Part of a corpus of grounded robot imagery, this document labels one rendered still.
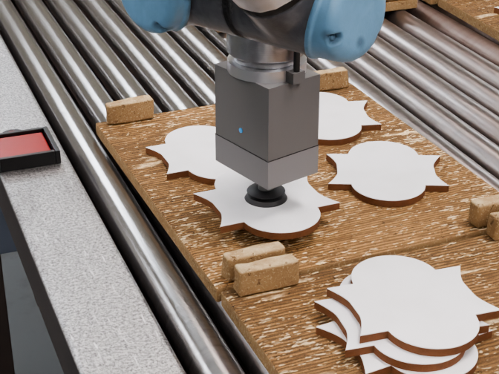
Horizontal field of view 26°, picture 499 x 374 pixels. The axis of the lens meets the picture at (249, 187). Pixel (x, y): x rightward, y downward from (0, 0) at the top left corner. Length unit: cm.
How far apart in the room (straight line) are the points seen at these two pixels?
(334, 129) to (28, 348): 143
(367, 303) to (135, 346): 20
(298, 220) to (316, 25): 30
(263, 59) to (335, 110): 36
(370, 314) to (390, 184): 28
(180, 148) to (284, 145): 24
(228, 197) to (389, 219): 17
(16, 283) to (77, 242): 171
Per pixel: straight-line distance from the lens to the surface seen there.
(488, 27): 171
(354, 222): 110
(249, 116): 102
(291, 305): 96
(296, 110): 102
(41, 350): 256
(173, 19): 88
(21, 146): 130
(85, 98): 147
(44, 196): 121
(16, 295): 277
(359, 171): 119
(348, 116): 132
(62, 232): 114
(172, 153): 123
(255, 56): 99
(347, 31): 80
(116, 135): 130
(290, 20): 80
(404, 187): 116
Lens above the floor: 146
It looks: 27 degrees down
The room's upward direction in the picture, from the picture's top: straight up
